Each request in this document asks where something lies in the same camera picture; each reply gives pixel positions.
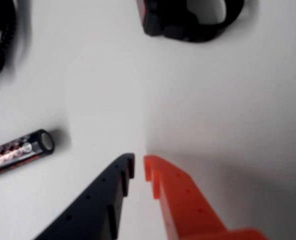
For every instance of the black battery with red print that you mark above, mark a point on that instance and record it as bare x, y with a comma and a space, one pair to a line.
17, 152

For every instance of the navy gripper finger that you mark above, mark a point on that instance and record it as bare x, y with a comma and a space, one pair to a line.
95, 212

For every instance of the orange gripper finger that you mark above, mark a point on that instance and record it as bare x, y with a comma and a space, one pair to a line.
185, 207

